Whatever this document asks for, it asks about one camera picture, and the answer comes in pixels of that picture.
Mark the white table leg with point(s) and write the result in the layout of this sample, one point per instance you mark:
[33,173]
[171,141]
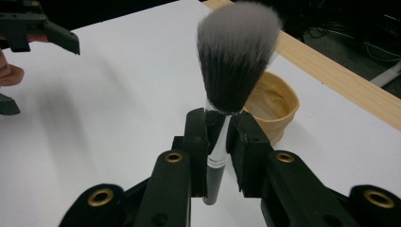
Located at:
[387,75]

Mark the black makeup brush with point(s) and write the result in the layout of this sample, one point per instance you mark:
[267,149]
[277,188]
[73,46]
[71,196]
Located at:
[236,63]

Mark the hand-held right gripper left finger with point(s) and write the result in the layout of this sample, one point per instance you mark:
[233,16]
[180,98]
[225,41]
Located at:
[197,151]

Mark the tan wooden cup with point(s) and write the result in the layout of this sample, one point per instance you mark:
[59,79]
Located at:
[279,104]

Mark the light wooden table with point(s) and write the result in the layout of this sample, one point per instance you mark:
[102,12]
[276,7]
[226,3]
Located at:
[346,85]

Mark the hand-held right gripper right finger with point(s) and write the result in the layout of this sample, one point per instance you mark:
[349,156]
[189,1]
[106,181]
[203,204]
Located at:
[249,148]

